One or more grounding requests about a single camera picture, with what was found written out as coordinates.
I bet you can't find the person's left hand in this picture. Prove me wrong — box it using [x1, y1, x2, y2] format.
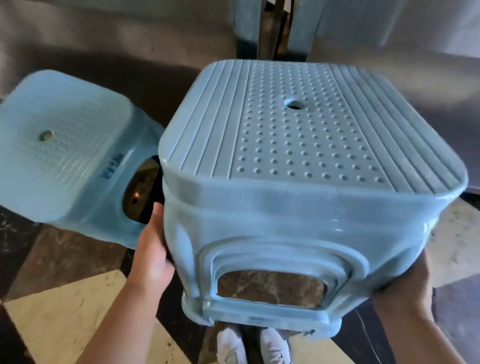
[128, 202, 177, 298]

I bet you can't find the person's right hand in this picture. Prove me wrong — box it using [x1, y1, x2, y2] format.
[372, 250, 435, 325]

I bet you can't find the blue plastic stool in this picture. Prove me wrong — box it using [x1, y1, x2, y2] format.
[0, 70, 166, 250]
[158, 58, 469, 341]

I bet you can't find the person's left forearm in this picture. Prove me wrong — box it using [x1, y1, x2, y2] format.
[75, 279, 161, 364]

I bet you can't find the person's right forearm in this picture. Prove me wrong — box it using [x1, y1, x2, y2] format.
[375, 313, 467, 364]

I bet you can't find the person's left white shoe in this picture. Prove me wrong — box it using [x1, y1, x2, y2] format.
[216, 325, 247, 364]

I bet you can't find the person's white shoe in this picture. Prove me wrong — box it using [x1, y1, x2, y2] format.
[259, 328, 294, 364]
[216, 325, 247, 364]

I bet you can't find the person's right white shoe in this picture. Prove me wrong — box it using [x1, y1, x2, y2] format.
[259, 328, 294, 364]

